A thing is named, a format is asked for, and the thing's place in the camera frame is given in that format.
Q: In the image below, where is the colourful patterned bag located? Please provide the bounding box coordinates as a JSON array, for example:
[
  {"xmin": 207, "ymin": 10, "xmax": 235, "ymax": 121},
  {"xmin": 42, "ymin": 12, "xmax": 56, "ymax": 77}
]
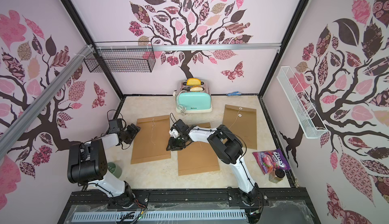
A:
[{"xmin": 252, "ymin": 149, "xmax": 291, "ymax": 174}]

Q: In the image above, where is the green cup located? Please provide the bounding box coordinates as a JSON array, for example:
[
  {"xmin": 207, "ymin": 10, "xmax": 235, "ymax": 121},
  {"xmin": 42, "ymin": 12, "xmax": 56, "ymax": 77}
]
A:
[{"xmin": 108, "ymin": 162, "xmax": 123, "ymax": 178}]

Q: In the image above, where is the yellow bread slice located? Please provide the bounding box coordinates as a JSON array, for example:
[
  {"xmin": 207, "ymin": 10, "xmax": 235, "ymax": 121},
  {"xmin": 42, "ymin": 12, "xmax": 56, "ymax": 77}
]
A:
[{"xmin": 186, "ymin": 78, "xmax": 202, "ymax": 86}]

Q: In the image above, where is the white slotted cable duct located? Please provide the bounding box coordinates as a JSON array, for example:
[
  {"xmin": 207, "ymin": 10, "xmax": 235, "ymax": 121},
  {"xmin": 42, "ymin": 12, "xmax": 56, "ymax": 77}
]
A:
[{"xmin": 70, "ymin": 209, "xmax": 246, "ymax": 223}]

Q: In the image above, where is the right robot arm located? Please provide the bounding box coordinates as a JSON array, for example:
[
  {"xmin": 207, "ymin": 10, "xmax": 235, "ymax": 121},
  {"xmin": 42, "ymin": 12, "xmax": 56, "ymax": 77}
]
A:
[{"xmin": 167, "ymin": 120, "xmax": 259, "ymax": 206}]

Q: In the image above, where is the glass jar with dark lid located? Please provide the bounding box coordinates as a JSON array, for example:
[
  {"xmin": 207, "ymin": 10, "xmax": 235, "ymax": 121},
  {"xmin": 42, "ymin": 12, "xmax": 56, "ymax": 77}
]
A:
[{"xmin": 268, "ymin": 169, "xmax": 286, "ymax": 183}]

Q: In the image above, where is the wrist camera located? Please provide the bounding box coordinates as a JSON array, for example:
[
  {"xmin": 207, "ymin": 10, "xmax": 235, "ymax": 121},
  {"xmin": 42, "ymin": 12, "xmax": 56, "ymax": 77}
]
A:
[
  {"xmin": 108, "ymin": 119, "xmax": 125, "ymax": 134},
  {"xmin": 169, "ymin": 119, "xmax": 189, "ymax": 138}
]

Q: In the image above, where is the black wire basket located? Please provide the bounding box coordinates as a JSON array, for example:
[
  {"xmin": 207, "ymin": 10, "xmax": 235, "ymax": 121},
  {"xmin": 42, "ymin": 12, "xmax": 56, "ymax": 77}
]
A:
[{"xmin": 84, "ymin": 41, "xmax": 156, "ymax": 73}]

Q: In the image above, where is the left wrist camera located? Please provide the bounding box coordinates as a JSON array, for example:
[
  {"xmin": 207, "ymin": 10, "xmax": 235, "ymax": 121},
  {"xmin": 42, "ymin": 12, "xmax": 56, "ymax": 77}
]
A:
[{"xmin": 108, "ymin": 119, "xmax": 125, "ymax": 134}]

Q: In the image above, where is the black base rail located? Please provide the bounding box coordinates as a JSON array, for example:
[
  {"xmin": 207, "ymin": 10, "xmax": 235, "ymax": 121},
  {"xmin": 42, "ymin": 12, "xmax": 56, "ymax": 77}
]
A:
[{"xmin": 59, "ymin": 187, "xmax": 320, "ymax": 224}]

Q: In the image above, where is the mint green toaster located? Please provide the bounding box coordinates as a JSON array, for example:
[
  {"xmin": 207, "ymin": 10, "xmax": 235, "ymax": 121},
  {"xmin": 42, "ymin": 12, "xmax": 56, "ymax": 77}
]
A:
[{"xmin": 173, "ymin": 80, "xmax": 213, "ymax": 114}]

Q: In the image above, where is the blue object at wall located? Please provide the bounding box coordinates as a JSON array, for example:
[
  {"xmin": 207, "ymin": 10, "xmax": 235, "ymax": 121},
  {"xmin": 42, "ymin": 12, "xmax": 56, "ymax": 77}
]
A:
[{"xmin": 227, "ymin": 91, "xmax": 242, "ymax": 96}]

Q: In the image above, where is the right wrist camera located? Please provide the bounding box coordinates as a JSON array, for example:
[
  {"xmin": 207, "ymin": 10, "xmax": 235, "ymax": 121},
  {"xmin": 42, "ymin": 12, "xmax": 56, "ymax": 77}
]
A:
[{"xmin": 169, "ymin": 119, "xmax": 189, "ymax": 138}]

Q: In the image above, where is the brown file bag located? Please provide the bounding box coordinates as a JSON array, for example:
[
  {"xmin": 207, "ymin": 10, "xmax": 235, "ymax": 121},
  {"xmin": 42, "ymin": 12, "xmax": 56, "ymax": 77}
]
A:
[
  {"xmin": 131, "ymin": 115, "xmax": 171, "ymax": 164},
  {"xmin": 177, "ymin": 141, "xmax": 220, "ymax": 176},
  {"xmin": 222, "ymin": 104, "xmax": 257, "ymax": 150}
]

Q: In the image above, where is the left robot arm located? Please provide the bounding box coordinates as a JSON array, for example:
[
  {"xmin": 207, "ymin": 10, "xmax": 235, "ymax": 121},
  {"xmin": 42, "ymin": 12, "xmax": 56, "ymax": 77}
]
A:
[{"xmin": 67, "ymin": 118, "xmax": 141, "ymax": 208}]

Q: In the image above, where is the white wire basket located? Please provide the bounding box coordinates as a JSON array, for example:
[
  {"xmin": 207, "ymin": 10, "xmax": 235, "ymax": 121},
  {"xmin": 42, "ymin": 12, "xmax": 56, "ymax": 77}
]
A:
[{"xmin": 277, "ymin": 66, "xmax": 328, "ymax": 139}]

